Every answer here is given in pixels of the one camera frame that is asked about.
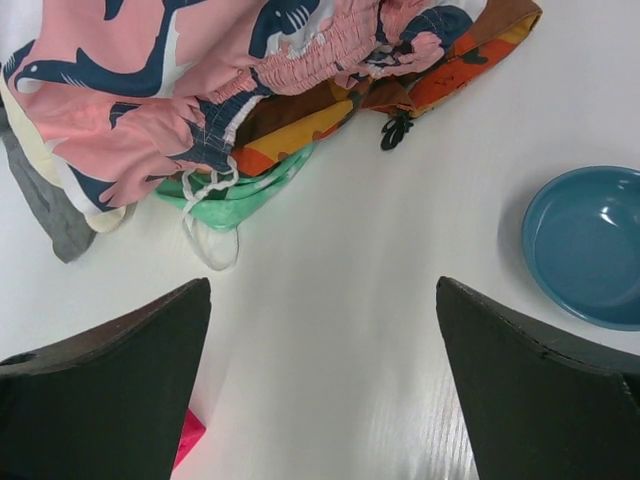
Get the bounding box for orange brown dinosaur print shorts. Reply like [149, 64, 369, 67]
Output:
[232, 1, 542, 177]

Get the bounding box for blue ceramic bowl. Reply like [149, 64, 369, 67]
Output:
[521, 166, 639, 331]

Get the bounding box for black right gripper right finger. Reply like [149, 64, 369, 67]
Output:
[436, 277, 639, 479]

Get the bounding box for cream yellow cloth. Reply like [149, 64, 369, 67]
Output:
[2, 102, 129, 235]

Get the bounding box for pink block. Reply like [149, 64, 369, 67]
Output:
[173, 409, 206, 468]

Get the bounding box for green tie-dye cloth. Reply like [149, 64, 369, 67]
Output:
[187, 144, 315, 231]

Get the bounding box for grey cloth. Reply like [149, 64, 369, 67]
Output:
[1, 106, 96, 263]

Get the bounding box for pink navy shark print shorts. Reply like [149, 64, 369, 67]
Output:
[1, 0, 485, 214]

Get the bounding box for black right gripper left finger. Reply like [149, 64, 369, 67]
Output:
[1, 278, 211, 479]

